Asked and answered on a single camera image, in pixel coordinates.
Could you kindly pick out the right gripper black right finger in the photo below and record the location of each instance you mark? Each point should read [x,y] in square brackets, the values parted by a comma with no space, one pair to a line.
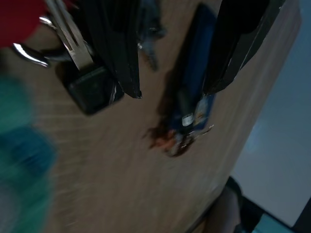
[238,41]

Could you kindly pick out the teal green soft object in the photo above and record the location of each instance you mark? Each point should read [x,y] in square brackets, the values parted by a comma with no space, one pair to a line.
[19,145]

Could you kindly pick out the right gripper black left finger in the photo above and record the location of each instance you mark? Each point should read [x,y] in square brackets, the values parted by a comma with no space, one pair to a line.
[116,43]

